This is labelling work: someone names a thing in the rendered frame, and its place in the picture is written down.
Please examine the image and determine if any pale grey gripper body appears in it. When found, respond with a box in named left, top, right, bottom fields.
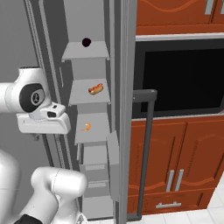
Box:
left=16, top=111, right=72, bottom=136

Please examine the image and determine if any grey freezer shelf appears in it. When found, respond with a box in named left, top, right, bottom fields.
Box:
left=73, top=112, right=111, bottom=145
left=68, top=78, right=112, bottom=106
left=60, top=40, right=110, bottom=62

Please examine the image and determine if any hot dog in bun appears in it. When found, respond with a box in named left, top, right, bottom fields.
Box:
left=87, top=82, right=104, bottom=96

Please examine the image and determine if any grey freezer drawer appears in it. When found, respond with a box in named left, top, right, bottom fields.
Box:
left=82, top=179, right=111, bottom=199
left=79, top=162, right=110, bottom=182

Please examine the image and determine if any grey fridge door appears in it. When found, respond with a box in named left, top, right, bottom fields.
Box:
left=0, top=0, right=74, bottom=176

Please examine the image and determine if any orange wooden cupboard door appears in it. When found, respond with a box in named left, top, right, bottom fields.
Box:
left=136, top=0, right=217, bottom=28
left=210, top=0, right=224, bottom=26
left=178, top=115, right=224, bottom=187
left=128, top=120, right=188, bottom=189

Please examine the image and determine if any orange shrimp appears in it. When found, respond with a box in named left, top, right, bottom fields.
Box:
left=80, top=122, right=92, bottom=132

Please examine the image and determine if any dark purple round fruit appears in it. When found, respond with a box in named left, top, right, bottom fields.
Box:
left=81, top=37, right=93, bottom=48

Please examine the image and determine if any black built-in oven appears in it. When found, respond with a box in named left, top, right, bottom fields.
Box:
left=132, top=32, right=224, bottom=120

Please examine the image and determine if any orange wooden drawer front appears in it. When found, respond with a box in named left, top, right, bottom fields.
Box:
left=127, top=187, right=216, bottom=215

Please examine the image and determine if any dark grey door handle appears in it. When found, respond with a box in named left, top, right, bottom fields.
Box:
left=127, top=89, right=158, bottom=221

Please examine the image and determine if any grey freezer door with handle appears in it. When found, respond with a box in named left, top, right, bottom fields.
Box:
left=113, top=0, right=138, bottom=224

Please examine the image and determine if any silver drawer handle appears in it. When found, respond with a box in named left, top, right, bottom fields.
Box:
left=155, top=200, right=182, bottom=210

